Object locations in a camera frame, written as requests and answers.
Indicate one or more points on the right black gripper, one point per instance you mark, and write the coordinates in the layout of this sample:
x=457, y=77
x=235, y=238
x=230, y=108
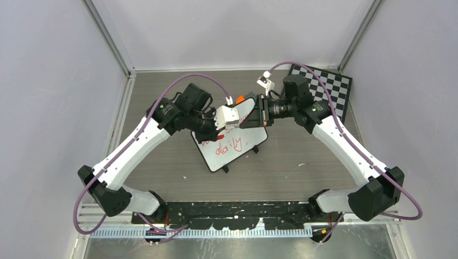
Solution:
x=255, y=120

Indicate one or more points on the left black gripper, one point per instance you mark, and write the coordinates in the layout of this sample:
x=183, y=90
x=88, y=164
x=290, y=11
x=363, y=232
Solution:
x=211, y=135

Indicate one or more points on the white whiteboard with black frame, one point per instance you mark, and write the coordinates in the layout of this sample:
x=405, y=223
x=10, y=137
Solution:
x=236, y=142

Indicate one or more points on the red whiteboard marker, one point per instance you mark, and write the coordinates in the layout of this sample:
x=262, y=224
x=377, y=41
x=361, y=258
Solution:
x=231, y=126

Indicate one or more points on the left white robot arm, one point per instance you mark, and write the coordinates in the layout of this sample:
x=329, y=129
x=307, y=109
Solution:
x=105, y=180

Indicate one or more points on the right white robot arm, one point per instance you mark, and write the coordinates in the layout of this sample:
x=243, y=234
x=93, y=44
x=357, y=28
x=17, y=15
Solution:
x=376, y=189

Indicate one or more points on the orange curved lego piece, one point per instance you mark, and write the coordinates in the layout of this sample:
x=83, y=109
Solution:
x=240, y=99

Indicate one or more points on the grey lego baseplate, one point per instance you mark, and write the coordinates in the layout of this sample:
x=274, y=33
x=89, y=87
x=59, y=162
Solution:
x=250, y=95

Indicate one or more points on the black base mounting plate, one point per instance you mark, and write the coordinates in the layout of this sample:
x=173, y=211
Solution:
x=274, y=215

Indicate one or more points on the black white checkerboard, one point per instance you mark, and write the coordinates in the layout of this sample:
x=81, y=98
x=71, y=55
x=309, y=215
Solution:
x=338, y=86

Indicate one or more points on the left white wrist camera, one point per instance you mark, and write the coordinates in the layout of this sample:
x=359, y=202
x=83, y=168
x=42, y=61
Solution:
x=226, y=114

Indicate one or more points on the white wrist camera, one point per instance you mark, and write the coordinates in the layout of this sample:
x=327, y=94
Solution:
x=265, y=82
x=226, y=114

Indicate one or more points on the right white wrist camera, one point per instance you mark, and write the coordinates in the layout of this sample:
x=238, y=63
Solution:
x=265, y=82

